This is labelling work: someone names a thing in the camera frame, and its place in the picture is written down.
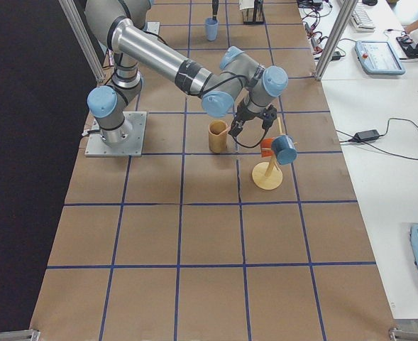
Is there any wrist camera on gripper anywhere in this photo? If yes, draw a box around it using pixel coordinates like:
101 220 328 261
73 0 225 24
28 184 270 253
260 104 277 131

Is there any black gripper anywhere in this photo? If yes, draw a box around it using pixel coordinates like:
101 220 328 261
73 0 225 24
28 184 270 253
211 0 264 137

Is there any white keyboard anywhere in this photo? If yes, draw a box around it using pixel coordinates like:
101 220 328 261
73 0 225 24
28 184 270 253
351 2 375 32

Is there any bamboo chopstick holder cup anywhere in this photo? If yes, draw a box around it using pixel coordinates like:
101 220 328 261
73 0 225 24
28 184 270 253
208 120 229 153

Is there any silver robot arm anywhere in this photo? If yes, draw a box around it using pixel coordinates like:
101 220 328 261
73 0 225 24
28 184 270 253
85 1 288 147

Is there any aluminium frame post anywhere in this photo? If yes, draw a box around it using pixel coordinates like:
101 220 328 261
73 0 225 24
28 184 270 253
314 0 357 81

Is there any light blue plastic cup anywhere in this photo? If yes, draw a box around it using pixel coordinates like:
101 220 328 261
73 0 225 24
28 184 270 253
204 18 219 41

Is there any black wire cup rack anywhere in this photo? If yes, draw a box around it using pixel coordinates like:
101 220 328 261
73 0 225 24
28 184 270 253
240 0 265 25

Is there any orange cup on stand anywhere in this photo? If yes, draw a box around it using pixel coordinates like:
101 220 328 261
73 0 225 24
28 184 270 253
260 138 274 158

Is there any black power adapter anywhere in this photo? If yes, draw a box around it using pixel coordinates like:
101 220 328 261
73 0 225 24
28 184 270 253
353 129 381 143

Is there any dark blue cup on stand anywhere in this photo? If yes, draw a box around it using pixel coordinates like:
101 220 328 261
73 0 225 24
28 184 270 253
271 135 297 165

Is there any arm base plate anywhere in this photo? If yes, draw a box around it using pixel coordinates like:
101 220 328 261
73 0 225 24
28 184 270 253
144 21 160 35
84 111 148 157

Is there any teach pendant tablet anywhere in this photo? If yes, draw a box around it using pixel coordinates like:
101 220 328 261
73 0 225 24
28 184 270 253
354 40 405 75

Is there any brown paper table cover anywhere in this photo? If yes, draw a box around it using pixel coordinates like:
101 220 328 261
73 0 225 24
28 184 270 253
31 1 393 340

